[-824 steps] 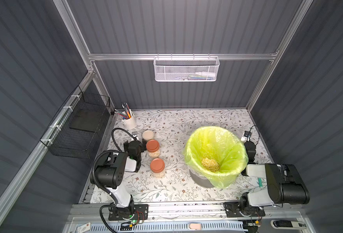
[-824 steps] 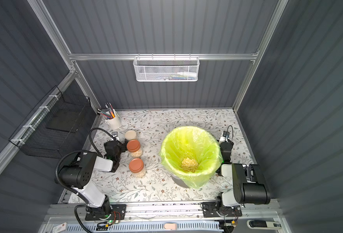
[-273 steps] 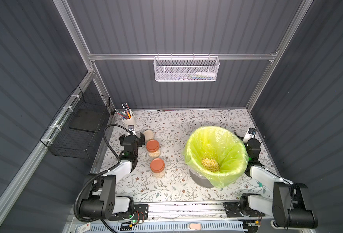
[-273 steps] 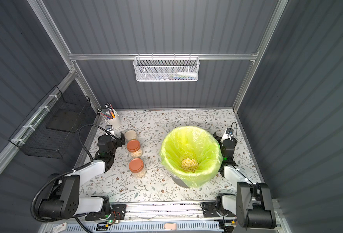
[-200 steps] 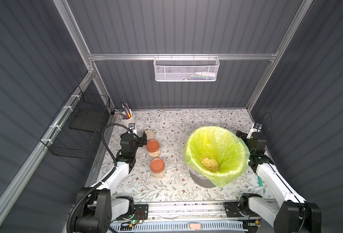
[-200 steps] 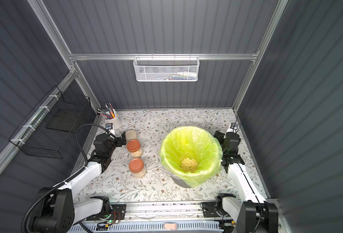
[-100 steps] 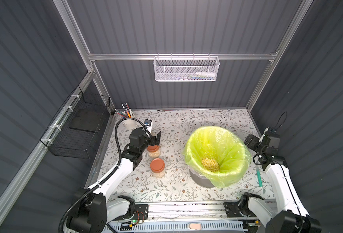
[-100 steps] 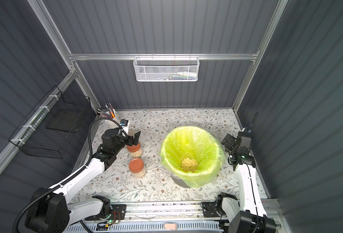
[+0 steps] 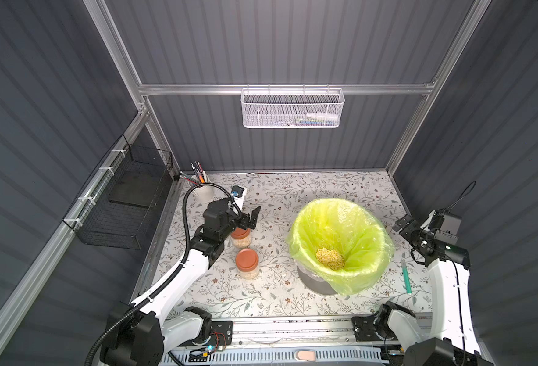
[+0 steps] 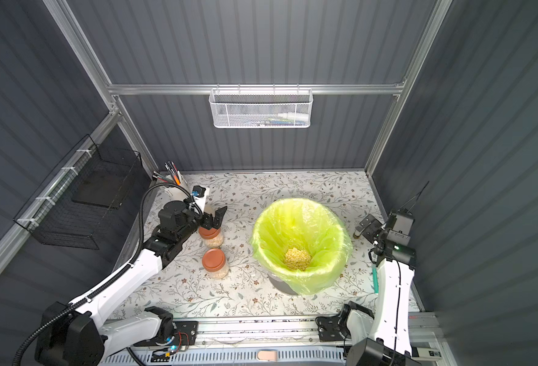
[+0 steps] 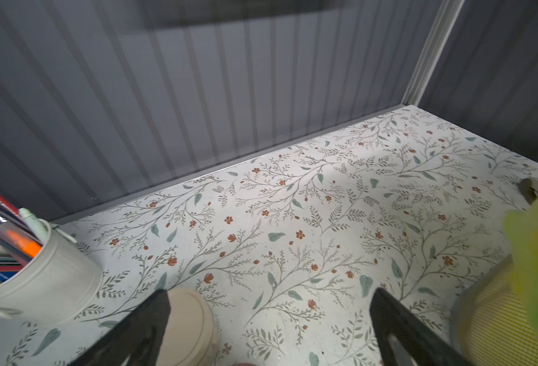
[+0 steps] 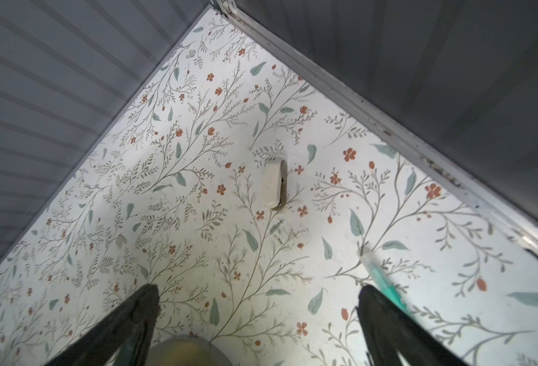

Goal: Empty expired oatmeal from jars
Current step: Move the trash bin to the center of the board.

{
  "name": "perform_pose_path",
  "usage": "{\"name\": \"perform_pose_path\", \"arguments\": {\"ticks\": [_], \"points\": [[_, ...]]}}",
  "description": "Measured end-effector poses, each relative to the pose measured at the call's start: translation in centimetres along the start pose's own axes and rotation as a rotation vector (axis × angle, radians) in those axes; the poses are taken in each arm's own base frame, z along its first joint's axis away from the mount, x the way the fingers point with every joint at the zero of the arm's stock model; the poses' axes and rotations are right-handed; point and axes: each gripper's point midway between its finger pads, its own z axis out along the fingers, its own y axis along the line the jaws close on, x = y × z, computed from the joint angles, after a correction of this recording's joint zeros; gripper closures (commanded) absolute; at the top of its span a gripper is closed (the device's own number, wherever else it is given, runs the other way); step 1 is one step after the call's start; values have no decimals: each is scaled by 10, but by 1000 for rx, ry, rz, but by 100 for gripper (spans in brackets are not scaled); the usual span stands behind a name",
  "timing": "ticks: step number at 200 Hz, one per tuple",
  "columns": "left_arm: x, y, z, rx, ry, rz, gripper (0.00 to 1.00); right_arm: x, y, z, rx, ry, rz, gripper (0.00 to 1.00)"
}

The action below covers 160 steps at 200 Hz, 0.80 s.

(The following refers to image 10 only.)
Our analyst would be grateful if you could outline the oatmeal jar with terracotta lid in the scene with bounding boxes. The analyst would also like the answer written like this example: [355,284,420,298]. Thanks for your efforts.
[202,249,229,279]

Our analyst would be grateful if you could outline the grey bin with green bag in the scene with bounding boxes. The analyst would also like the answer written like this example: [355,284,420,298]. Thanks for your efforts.
[251,198,353,296]

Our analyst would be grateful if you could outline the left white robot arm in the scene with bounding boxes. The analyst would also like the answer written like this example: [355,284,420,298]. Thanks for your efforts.
[21,200,227,365]

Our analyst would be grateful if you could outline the oatmeal jar with beige lid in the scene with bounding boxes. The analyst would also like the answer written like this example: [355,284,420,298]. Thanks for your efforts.
[203,204,215,217]

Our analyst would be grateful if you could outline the white pen cup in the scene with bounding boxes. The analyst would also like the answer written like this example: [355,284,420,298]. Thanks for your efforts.
[165,175,187,201]

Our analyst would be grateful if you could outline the green pen on table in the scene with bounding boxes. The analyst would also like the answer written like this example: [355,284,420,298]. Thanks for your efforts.
[372,266,379,294]

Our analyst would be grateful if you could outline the pens in cup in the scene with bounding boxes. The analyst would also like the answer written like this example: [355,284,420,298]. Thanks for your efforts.
[151,161,183,185]

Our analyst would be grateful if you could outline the white tube in basket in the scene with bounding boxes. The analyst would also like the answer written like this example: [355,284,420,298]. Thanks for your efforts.
[277,112,311,124]

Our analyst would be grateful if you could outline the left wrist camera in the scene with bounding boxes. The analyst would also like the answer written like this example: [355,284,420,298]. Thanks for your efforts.
[192,185,209,212]

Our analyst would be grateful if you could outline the black corrugated cable conduit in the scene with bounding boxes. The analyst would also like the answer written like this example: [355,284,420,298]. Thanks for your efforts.
[11,181,197,366]

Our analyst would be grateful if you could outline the black wire side basket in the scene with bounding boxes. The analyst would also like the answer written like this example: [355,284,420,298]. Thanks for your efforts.
[14,140,143,250]

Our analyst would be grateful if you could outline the white wire wall basket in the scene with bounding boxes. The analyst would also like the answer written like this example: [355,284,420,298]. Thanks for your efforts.
[209,89,314,129]

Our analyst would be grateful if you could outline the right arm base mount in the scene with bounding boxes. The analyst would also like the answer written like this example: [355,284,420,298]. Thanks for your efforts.
[315,315,346,343]

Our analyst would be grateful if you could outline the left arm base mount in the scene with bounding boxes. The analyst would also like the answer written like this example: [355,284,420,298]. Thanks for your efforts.
[143,321,199,347]

